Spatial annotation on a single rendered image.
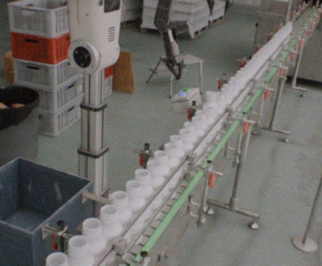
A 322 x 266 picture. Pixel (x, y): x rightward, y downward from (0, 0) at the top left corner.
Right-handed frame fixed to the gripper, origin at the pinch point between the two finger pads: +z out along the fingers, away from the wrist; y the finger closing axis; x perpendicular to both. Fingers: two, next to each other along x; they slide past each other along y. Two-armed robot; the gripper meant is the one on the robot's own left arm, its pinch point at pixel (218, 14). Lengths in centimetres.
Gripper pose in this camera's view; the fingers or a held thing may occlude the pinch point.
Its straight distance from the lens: 195.6
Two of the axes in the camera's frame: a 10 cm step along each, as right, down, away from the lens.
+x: -4.0, 3.7, -8.4
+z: -0.7, 9.0, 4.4
